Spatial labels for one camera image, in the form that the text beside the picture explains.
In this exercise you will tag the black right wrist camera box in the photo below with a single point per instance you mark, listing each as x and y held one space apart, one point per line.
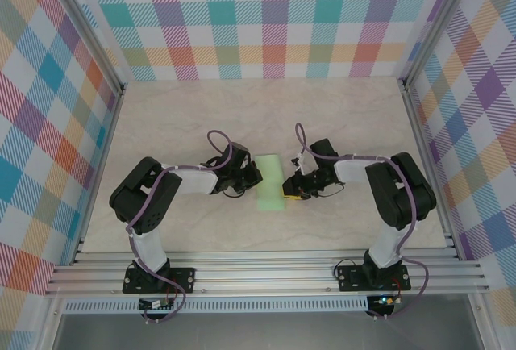
323 149

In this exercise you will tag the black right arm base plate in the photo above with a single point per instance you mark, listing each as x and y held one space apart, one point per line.
350 279

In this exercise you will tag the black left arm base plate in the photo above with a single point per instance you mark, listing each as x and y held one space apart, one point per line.
183 279

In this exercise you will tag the aluminium side rail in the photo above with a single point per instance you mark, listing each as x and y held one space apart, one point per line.
431 172
98 172

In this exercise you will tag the aluminium mounting rail frame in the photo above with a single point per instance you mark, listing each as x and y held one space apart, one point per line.
262 273

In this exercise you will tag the light green cloth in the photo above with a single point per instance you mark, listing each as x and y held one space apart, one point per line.
271 180

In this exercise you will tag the small black circuit board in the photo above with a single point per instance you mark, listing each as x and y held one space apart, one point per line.
155 305

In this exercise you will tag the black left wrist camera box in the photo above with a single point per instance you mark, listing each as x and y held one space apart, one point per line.
237 154

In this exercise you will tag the circuit board with green light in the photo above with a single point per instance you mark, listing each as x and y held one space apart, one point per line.
385 301

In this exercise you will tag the aluminium corner post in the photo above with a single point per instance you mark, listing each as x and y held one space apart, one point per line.
437 23
86 29

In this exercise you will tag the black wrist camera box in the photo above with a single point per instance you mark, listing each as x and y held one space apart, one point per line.
323 149
237 154

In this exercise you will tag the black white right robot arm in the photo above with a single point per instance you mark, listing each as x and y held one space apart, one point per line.
403 197

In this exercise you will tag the grey metal panel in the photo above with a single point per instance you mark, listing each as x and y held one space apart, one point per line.
262 332

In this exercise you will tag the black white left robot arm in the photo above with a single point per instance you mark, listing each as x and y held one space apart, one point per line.
145 188

